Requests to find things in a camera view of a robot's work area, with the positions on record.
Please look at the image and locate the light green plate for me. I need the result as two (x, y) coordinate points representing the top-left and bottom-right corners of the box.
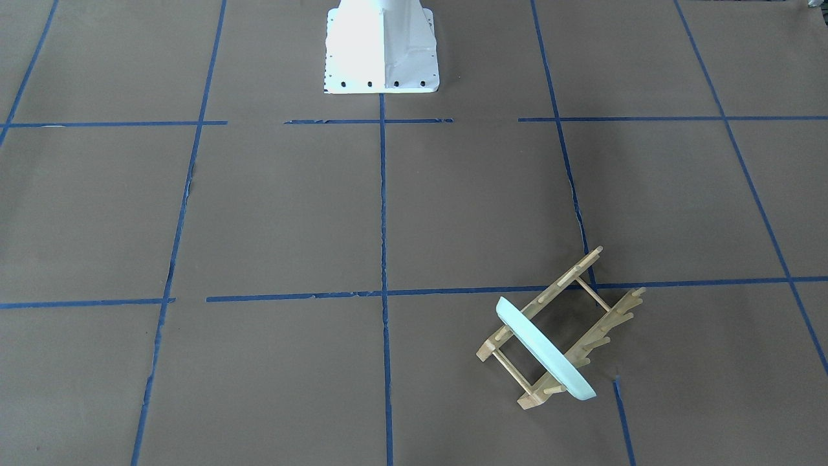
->
(495, 296), (596, 401)

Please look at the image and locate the wooden dish rack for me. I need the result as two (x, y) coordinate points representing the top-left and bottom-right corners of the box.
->
(476, 247), (646, 410)

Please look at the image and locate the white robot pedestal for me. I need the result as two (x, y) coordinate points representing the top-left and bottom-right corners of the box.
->
(323, 1), (441, 94)

